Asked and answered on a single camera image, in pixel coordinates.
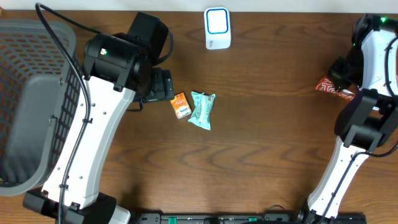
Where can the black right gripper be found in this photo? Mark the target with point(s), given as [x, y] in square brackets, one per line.
[340, 81]

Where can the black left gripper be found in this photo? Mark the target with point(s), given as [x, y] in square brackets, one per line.
[166, 88]

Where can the orange snack bar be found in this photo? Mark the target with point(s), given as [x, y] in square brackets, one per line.
[326, 85]

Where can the teal snack wrapper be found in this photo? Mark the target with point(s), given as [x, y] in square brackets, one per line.
[203, 107]

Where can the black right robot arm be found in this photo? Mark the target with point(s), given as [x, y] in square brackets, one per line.
[366, 122]

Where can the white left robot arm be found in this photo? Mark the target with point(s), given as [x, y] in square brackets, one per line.
[118, 70]

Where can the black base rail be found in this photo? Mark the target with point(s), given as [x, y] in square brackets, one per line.
[271, 218]

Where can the white barcode scanner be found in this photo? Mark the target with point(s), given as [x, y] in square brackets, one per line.
[217, 28]

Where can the grey plastic basket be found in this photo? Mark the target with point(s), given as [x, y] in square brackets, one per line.
[39, 96]

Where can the small orange white box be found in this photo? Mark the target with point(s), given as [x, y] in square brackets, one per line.
[181, 106]

